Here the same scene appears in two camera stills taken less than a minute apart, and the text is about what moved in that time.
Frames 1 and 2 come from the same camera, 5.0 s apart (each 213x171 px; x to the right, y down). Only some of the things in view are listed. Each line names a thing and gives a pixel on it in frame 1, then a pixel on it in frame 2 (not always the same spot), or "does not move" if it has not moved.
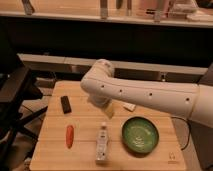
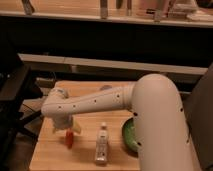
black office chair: x=17 y=86 does not move
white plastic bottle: x=102 y=144 does not move
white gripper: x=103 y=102 → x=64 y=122
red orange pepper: x=69 y=133 does not move
